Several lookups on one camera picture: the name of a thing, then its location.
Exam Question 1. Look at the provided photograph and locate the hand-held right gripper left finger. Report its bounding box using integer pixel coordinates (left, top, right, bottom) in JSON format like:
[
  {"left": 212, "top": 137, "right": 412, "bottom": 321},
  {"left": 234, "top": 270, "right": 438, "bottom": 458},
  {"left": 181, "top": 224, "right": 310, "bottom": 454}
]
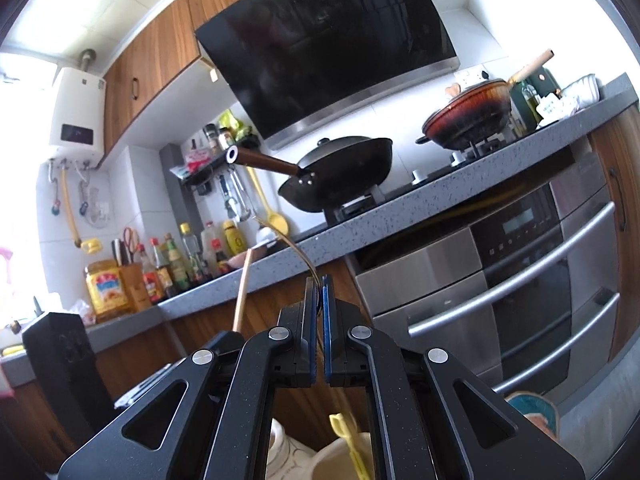
[{"left": 57, "top": 275, "right": 321, "bottom": 480}]

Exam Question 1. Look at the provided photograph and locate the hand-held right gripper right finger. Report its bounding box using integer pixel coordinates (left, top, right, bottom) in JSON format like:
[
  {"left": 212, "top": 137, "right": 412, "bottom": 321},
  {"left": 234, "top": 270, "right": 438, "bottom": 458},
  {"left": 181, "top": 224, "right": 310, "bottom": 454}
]
[{"left": 321, "top": 275, "right": 586, "bottom": 480}]

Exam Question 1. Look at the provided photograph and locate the wooden chopstick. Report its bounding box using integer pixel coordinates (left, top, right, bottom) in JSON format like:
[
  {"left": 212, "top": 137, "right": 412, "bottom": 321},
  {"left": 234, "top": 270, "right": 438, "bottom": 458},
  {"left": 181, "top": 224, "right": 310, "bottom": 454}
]
[{"left": 231, "top": 247, "right": 256, "bottom": 335}]

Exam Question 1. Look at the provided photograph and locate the green handled yellow spoon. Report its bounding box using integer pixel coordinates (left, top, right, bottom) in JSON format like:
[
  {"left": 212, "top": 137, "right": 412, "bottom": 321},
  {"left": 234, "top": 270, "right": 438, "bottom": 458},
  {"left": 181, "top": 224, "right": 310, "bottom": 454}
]
[{"left": 329, "top": 411, "right": 370, "bottom": 480}]

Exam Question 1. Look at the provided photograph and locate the cream ceramic utensil holder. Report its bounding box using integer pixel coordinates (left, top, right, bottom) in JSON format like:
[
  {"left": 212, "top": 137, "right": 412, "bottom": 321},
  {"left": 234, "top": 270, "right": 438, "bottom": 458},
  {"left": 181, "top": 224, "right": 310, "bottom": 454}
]
[{"left": 267, "top": 417, "right": 375, "bottom": 480}]

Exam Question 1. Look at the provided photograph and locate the yellow oil jug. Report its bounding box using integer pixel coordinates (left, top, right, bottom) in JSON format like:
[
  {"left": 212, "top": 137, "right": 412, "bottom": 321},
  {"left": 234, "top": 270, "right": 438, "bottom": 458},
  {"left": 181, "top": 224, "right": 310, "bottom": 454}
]
[{"left": 84, "top": 259, "right": 127, "bottom": 324}]

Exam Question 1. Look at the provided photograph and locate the wooden knife block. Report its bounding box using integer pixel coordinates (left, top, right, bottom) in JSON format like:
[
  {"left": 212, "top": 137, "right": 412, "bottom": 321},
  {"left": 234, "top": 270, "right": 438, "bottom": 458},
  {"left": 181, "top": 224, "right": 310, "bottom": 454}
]
[{"left": 111, "top": 239, "right": 152, "bottom": 314}]

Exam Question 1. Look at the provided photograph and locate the wooden base cabinet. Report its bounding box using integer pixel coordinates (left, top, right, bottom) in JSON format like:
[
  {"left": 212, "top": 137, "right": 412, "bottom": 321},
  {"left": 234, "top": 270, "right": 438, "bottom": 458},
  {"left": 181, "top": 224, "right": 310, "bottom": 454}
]
[
  {"left": 0, "top": 255, "right": 361, "bottom": 476},
  {"left": 589, "top": 105, "right": 640, "bottom": 363}
]

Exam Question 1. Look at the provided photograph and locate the red label sauce bottle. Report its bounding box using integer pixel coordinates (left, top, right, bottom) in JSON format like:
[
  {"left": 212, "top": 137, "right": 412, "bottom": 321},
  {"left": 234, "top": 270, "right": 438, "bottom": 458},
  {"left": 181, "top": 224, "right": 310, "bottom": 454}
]
[{"left": 137, "top": 244, "right": 162, "bottom": 306}]

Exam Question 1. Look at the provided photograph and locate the yellow hanging spatula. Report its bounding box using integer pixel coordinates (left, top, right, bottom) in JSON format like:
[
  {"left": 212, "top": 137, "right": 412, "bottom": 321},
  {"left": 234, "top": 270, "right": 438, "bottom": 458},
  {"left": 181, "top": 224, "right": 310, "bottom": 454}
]
[{"left": 246, "top": 164, "right": 291, "bottom": 237}]

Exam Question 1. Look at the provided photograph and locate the yellow squeeze bottle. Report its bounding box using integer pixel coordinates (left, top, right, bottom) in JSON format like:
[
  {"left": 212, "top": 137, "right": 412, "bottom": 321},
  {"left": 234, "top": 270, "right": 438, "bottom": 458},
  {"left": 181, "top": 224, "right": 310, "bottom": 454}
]
[{"left": 221, "top": 220, "right": 249, "bottom": 257}]

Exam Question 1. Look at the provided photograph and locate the grey kitchen countertop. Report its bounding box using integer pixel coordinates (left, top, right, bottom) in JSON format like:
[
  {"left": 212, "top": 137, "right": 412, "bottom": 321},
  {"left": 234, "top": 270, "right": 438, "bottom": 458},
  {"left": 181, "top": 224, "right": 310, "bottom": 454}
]
[{"left": 0, "top": 74, "right": 640, "bottom": 388}]

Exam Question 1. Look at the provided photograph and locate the dark sauce bottle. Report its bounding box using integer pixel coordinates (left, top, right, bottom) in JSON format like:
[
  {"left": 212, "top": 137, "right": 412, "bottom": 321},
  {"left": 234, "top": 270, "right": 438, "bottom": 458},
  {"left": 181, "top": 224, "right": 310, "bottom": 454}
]
[{"left": 150, "top": 238, "right": 174, "bottom": 297}]

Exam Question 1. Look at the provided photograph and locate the stainless steel oven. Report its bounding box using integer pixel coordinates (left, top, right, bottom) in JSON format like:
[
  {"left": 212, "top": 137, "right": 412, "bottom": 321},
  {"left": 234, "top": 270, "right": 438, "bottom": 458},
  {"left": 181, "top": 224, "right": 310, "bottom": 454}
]
[{"left": 345, "top": 152, "right": 623, "bottom": 396}]

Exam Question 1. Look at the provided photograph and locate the white plastic jug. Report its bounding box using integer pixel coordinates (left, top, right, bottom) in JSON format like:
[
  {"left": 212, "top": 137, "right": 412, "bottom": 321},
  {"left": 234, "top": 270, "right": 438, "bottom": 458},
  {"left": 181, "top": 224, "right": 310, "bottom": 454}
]
[{"left": 200, "top": 221, "right": 226, "bottom": 279}]

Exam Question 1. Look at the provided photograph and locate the clear bottle yellow cap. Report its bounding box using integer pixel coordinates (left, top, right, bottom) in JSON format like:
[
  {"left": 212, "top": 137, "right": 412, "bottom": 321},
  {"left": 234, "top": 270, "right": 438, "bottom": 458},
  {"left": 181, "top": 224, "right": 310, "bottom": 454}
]
[{"left": 179, "top": 223, "right": 206, "bottom": 286}]

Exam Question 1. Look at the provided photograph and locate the green label sauce bottle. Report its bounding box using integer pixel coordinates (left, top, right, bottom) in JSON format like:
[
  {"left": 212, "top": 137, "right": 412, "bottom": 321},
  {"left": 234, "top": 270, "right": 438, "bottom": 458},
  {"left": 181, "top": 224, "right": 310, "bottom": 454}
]
[{"left": 164, "top": 233, "right": 190, "bottom": 291}]

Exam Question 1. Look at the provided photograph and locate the black hanging peeler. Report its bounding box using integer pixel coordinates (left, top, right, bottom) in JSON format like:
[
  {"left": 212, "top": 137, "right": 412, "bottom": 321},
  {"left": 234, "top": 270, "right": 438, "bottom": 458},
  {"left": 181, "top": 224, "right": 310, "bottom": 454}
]
[{"left": 219, "top": 175, "right": 239, "bottom": 222}]

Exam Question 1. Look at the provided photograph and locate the black wok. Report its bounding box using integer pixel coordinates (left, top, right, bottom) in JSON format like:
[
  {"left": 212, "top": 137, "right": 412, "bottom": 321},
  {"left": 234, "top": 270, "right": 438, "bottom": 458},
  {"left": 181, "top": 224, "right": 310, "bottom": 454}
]
[{"left": 224, "top": 135, "right": 394, "bottom": 213}]

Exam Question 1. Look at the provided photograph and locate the black wok lid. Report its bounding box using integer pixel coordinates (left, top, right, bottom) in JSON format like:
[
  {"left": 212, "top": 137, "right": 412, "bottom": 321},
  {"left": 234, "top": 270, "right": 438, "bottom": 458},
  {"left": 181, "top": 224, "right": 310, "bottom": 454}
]
[{"left": 297, "top": 135, "right": 376, "bottom": 167}]

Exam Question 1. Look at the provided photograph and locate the red seasoning packet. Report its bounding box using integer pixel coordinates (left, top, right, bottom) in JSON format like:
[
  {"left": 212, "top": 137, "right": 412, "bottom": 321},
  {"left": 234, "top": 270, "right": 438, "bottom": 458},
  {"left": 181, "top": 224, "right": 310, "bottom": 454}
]
[{"left": 181, "top": 148, "right": 212, "bottom": 172}]

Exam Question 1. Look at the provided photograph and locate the printed table cloth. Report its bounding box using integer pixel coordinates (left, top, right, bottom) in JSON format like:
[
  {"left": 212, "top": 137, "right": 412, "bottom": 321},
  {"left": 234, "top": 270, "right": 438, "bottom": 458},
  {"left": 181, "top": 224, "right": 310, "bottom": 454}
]
[{"left": 504, "top": 391, "right": 560, "bottom": 442}]

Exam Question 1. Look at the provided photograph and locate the green snack packet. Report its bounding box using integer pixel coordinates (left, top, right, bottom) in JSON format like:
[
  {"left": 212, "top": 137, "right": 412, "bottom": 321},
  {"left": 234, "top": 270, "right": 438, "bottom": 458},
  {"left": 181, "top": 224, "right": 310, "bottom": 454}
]
[{"left": 218, "top": 109, "right": 259, "bottom": 144}]

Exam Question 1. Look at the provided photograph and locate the white water heater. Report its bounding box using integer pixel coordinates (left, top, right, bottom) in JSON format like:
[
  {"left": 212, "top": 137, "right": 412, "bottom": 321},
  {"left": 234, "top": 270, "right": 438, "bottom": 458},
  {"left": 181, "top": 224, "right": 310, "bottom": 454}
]
[{"left": 49, "top": 66, "right": 109, "bottom": 159}]

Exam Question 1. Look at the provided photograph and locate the black range hood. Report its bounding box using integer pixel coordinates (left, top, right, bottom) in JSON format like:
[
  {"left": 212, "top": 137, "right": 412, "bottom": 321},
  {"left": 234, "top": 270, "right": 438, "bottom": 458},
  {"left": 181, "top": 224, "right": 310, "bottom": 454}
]
[{"left": 194, "top": 0, "right": 461, "bottom": 151}]

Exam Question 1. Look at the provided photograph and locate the green oil bottle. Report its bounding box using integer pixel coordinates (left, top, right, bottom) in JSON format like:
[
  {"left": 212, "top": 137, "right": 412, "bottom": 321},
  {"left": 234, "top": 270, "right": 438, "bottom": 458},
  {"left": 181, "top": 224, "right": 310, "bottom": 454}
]
[{"left": 519, "top": 80, "right": 544, "bottom": 127}]

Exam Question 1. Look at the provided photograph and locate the dark green appliance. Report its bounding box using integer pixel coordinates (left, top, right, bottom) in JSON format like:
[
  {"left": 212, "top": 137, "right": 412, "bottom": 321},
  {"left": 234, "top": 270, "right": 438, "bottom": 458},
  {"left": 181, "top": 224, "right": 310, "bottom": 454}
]
[{"left": 509, "top": 67, "right": 557, "bottom": 127}]

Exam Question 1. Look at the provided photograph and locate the white dish cloth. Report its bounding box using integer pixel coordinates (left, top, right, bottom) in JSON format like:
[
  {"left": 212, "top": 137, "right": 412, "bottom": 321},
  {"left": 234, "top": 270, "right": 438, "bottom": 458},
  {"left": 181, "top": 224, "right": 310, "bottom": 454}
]
[{"left": 537, "top": 74, "right": 602, "bottom": 125}]

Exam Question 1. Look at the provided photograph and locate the yellow gas hose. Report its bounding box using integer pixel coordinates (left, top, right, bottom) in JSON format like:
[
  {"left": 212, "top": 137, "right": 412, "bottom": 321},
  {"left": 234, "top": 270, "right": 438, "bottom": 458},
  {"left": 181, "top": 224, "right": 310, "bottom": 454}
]
[{"left": 61, "top": 166, "right": 82, "bottom": 249}]

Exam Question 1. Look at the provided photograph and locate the black wall shelf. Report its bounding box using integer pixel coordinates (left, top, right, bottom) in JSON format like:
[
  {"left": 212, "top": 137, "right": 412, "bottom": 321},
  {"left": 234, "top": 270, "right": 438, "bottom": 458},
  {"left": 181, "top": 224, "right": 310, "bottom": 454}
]
[{"left": 170, "top": 152, "right": 237, "bottom": 197}]

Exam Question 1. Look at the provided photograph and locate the brown pan with wooden handle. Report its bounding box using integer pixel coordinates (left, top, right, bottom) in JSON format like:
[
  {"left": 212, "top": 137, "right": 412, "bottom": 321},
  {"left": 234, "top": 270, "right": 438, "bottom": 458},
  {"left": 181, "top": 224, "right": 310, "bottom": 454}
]
[{"left": 415, "top": 49, "right": 555, "bottom": 151}]

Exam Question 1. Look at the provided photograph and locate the white wall socket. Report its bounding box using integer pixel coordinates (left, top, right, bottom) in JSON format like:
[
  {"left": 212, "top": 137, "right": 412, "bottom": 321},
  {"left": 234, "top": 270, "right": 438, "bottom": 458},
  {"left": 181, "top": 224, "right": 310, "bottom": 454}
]
[{"left": 456, "top": 66, "right": 489, "bottom": 87}]

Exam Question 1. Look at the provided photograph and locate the wooden wall cabinet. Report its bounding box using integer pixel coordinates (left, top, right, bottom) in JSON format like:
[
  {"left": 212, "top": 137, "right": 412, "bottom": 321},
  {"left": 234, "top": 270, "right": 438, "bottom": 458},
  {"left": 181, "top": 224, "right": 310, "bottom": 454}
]
[{"left": 101, "top": 0, "right": 306, "bottom": 168}]

